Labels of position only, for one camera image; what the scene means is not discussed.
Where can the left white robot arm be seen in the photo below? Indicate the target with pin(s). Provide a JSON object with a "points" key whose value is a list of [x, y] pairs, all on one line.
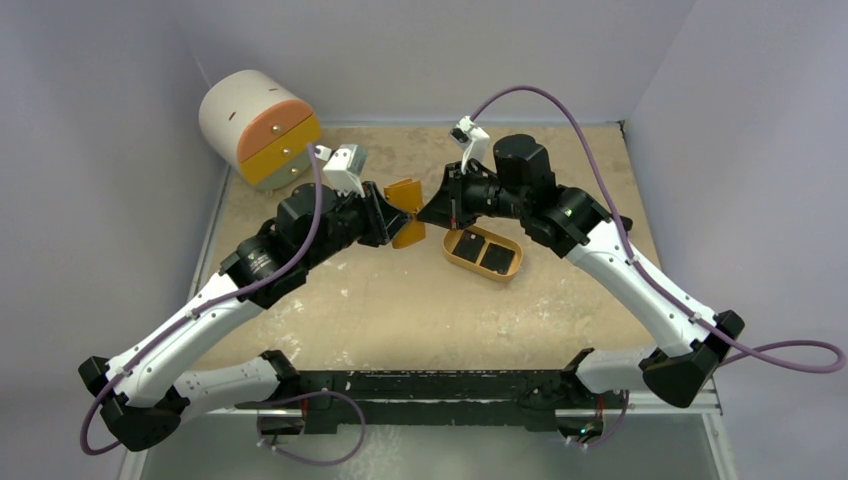
{"points": [[145, 393]]}

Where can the white round mini drawer chest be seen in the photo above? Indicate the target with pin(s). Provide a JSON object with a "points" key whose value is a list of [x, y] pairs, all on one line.
{"points": [[259, 128]]}

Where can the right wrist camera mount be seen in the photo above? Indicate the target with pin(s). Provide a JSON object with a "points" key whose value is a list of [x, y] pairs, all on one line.
{"points": [[472, 139]]}

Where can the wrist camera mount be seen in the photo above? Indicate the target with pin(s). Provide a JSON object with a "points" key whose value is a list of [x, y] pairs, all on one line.
{"points": [[343, 167], [472, 139]]}

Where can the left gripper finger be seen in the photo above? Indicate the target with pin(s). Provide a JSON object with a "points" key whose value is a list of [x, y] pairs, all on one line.
{"points": [[394, 227], [392, 215]]}

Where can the loose black credit card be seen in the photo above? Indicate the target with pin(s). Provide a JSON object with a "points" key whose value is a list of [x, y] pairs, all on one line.
{"points": [[498, 258]]}

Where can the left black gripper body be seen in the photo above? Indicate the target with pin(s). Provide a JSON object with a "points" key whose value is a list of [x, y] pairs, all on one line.
{"points": [[359, 219]]}

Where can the orange oval tray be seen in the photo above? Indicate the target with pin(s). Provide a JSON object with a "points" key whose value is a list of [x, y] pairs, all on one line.
{"points": [[483, 252]]}

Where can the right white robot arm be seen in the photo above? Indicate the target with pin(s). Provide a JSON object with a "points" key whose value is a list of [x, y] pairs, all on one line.
{"points": [[688, 336]]}

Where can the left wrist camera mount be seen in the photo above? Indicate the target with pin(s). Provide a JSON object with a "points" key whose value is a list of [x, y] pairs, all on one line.
{"points": [[343, 167]]}

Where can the black card stack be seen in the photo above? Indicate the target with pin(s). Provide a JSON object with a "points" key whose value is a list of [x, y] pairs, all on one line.
{"points": [[469, 246]]}

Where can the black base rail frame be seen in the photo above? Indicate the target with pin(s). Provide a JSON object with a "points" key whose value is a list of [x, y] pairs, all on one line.
{"points": [[545, 400]]}

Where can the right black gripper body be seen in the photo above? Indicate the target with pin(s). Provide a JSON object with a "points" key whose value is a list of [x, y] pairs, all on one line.
{"points": [[454, 198]]}

